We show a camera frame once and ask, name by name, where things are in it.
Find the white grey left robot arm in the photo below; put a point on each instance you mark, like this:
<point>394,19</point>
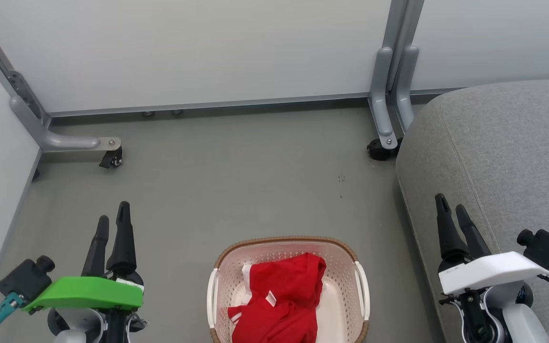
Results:
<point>81,326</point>

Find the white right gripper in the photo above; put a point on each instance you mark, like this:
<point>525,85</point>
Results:
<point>489,272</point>

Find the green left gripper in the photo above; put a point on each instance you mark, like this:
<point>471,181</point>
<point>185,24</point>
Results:
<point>84,293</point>

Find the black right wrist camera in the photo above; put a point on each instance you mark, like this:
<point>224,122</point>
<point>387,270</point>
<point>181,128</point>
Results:
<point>543,250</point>

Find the black caster wheel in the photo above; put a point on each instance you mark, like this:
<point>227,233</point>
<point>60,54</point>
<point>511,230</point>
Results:
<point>111,158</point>
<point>377,148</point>

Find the white perforated laundry basket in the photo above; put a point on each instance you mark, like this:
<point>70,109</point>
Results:
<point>341,286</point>

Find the grey fabric sofa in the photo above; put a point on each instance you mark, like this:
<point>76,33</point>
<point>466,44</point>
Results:
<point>503,157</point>

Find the grey partition leg with plate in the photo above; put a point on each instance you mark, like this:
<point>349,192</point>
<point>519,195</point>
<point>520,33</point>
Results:
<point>65,141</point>

